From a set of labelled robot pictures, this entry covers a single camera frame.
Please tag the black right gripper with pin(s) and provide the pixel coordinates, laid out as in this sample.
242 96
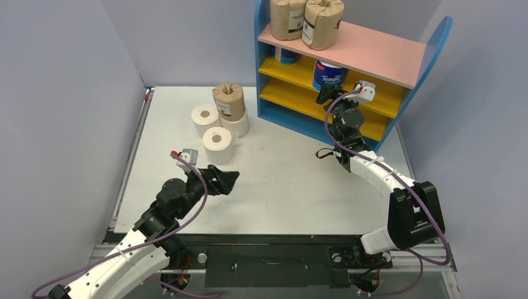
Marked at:
333 98

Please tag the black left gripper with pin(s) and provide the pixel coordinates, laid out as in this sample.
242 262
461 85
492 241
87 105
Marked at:
224 180

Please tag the blue plastic tissue roll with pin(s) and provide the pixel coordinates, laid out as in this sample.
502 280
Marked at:
285 56

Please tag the brown roll cloud logo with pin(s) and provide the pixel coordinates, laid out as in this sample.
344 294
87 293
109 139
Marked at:
321 23

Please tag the brown roll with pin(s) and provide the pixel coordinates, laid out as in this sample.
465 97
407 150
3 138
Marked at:
286 18
229 100

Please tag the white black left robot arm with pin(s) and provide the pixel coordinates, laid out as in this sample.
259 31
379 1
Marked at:
152 243

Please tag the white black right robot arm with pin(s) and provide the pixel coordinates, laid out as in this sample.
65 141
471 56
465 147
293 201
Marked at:
414 215

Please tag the colourful wooden shelf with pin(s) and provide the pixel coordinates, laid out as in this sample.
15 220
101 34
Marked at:
397 66

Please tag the white paper roll under stack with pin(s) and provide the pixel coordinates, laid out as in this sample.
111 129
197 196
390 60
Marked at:
236 128

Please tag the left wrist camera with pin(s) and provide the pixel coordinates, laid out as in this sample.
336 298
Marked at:
184 157

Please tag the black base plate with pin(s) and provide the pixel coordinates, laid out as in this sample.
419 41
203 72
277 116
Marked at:
238 260

